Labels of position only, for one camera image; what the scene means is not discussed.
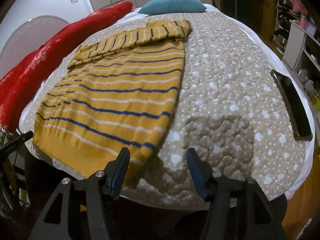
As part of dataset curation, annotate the yellow striped knit sweater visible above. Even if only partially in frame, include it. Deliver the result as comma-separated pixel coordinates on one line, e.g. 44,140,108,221
33,19,191,178

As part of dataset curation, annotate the pink clothing pile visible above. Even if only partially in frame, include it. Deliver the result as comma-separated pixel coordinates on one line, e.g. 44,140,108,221
288,0,308,16

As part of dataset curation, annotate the red blanket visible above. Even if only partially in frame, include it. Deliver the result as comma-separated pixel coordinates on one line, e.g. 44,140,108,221
1,1,133,134

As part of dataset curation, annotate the beige spotted quilt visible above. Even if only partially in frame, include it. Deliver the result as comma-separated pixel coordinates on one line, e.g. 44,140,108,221
19,11,309,204

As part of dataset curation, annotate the round grey headboard panel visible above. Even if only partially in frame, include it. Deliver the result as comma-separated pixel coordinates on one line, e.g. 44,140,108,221
0,15,69,77

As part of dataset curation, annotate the white shelf unit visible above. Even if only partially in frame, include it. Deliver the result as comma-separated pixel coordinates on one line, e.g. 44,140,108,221
272,0,320,86

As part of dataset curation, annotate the pink container on shelf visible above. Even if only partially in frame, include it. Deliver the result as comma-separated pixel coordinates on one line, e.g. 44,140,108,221
300,14,308,30

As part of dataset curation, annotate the teal pillow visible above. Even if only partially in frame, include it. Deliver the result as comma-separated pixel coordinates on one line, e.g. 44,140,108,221
138,0,206,15

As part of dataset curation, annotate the brown wooden door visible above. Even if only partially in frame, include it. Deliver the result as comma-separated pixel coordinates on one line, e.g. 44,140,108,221
237,0,277,42

